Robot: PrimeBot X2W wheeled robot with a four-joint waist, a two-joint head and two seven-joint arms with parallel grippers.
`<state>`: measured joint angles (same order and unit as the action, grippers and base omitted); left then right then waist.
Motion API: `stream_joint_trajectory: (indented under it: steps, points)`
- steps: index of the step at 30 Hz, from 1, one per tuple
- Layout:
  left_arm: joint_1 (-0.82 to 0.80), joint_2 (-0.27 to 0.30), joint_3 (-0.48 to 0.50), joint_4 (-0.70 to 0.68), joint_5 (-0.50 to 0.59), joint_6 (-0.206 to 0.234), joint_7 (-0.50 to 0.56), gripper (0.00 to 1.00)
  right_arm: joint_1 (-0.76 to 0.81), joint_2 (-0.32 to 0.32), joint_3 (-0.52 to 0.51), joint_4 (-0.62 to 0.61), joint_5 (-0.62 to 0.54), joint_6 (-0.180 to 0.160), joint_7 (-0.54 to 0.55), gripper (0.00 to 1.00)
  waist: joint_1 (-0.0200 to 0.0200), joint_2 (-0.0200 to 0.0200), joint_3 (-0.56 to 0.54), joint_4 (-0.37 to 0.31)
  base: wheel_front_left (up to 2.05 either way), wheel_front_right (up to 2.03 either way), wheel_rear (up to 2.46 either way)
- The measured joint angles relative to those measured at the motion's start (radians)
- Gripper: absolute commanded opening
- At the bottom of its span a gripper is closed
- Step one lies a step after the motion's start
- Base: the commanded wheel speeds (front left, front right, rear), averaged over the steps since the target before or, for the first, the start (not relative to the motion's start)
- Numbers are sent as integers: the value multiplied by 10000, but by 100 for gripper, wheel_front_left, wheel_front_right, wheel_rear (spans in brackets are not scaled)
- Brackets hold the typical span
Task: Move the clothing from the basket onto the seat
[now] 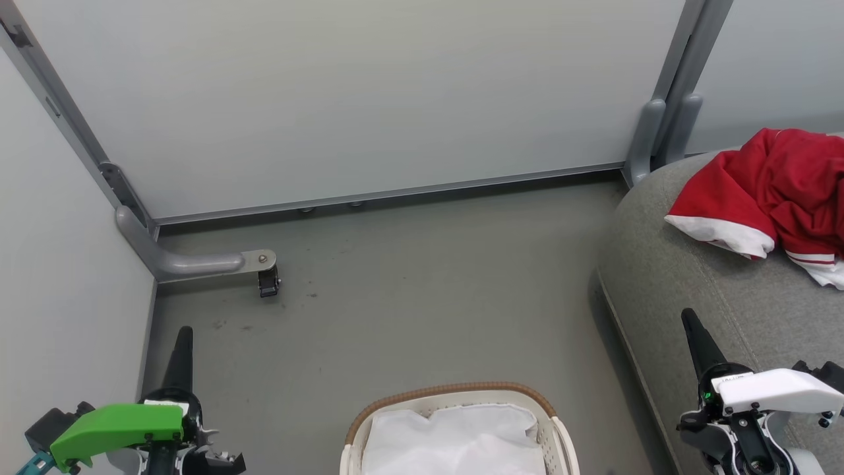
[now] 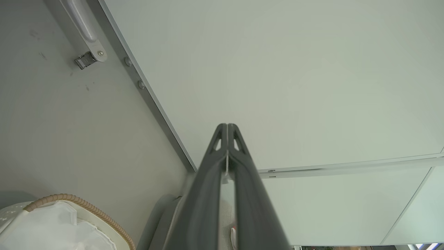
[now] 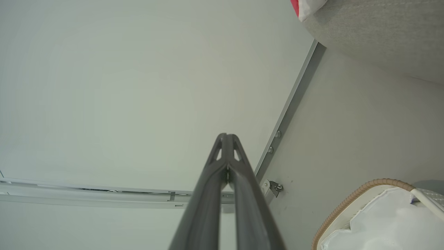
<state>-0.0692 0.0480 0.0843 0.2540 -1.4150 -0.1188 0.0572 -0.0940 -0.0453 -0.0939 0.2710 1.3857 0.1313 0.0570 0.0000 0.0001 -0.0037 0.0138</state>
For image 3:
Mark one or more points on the white fabric basket liner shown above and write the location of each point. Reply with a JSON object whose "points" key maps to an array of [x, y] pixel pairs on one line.
{"points": [[385, 222]]}

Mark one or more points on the woven rim laundry basket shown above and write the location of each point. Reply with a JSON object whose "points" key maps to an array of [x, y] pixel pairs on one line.
{"points": [[341, 208]]}

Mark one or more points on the grey aluminium frame rail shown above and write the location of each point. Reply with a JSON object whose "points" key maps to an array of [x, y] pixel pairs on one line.
{"points": [[104, 196]]}

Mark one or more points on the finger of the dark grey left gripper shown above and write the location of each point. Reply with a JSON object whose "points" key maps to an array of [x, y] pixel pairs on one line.
{"points": [[255, 215], [203, 208]]}

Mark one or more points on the metal corner bracket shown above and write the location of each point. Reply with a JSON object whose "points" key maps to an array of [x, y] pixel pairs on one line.
{"points": [[272, 189]]}

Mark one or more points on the grey aluminium frame post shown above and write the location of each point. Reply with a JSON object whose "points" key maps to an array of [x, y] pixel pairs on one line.
{"points": [[291, 104]]}

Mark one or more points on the red and white plush garment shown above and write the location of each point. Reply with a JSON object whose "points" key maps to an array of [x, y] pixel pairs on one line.
{"points": [[307, 7]]}

